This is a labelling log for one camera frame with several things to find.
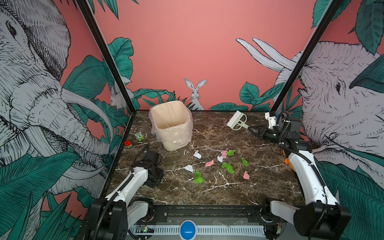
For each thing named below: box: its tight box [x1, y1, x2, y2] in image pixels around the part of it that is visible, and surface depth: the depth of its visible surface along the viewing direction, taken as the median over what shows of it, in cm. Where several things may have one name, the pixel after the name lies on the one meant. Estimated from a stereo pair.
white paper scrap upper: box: [193, 150, 202, 159], surface depth 97 cm
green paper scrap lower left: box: [194, 170, 205, 184], surface depth 87 cm
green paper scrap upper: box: [226, 149, 236, 156], surface depth 97 cm
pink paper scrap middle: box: [205, 159, 214, 168], surface depth 92 cm
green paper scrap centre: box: [221, 162, 235, 174], surface depth 92 cm
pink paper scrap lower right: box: [243, 170, 250, 180], surface depth 89 cm
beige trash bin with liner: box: [148, 100, 193, 152], surface depth 90 cm
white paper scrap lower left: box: [184, 164, 194, 172], surface depth 92 cm
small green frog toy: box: [135, 132, 145, 141], surface depth 106 cm
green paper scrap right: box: [241, 157, 249, 167], surface depth 95 cm
